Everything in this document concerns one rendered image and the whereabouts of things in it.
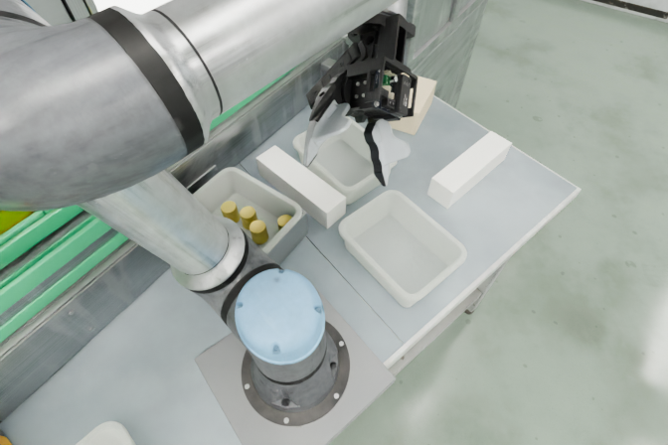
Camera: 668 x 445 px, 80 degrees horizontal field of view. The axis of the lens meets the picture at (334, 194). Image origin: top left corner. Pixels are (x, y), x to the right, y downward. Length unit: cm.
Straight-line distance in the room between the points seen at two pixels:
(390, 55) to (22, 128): 38
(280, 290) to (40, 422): 50
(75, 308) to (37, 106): 61
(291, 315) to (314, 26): 37
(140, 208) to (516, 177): 89
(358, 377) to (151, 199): 47
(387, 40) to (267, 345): 40
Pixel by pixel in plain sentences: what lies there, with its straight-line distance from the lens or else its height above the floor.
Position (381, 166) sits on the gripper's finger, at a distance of 56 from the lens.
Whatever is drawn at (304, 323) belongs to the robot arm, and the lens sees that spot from 55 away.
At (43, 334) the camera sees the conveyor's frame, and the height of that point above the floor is 86.
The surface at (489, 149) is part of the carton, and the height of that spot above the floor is 81.
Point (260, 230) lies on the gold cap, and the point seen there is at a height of 81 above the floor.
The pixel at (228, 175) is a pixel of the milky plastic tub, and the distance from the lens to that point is 93.
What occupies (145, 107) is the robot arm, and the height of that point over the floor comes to 137.
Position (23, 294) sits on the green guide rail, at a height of 94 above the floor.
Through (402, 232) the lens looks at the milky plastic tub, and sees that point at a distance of 91.
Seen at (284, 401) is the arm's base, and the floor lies 79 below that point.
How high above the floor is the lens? 150
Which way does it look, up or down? 51 degrees down
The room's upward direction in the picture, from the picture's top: straight up
